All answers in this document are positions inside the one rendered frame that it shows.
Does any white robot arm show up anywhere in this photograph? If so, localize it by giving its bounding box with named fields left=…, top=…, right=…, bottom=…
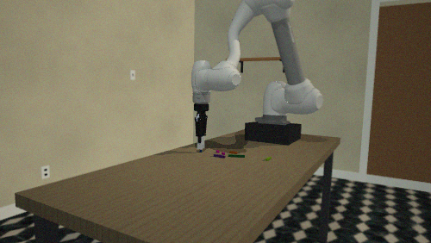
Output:
left=191, top=0, right=323, bottom=125

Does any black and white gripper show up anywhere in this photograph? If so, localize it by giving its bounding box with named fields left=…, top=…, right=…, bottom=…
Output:
left=194, top=103, right=209, bottom=150

